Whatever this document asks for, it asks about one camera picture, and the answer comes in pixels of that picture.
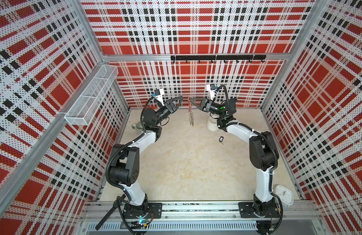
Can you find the white mug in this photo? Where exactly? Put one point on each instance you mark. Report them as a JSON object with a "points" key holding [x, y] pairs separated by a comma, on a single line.
{"points": [[212, 124]]}

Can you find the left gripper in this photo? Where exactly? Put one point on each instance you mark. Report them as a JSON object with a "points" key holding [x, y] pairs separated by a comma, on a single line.
{"points": [[171, 105]]}

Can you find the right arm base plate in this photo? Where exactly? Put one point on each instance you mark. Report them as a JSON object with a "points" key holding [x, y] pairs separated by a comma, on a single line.
{"points": [[258, 210]]}

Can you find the white wire basket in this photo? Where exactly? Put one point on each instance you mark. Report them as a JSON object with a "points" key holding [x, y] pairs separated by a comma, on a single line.
{"points": [[92, 95]]}

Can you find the black key tag with key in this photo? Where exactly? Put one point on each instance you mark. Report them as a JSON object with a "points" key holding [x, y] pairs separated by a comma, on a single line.
{"points": [[221, 139]]}

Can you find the grey striped mug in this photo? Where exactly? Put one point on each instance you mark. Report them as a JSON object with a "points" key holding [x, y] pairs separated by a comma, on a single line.
{"points": [[137, 127]]}

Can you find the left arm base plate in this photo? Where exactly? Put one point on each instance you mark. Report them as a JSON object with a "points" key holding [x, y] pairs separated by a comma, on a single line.
{"points": [[148, 211]]}

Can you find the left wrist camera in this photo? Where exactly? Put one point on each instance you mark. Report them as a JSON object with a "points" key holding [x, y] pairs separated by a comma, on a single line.
{"points": [[158, 95]]}

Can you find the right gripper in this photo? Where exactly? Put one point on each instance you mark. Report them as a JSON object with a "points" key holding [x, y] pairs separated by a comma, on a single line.
{"points": [[206, 105]]}

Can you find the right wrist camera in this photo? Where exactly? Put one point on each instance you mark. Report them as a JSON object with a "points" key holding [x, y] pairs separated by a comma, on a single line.
{"points": [[211, 91]]}

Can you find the black hook rail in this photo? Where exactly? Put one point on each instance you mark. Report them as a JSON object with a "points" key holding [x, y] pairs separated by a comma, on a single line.
{"points": [[249, 57]]}

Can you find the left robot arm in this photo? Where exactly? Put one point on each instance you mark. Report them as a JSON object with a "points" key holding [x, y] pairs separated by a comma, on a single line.
{"points": [[124, 163]]}

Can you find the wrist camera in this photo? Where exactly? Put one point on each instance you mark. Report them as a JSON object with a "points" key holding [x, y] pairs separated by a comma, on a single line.
{"points": [[211, 91], [158, 95]]}

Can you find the red handled key ring holder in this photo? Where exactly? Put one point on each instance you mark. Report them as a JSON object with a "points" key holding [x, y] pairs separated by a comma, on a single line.
{"points": [[190, 111]]}

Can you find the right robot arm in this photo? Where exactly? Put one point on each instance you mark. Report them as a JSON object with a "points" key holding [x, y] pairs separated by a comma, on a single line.
{"points": [[262, 150]]}

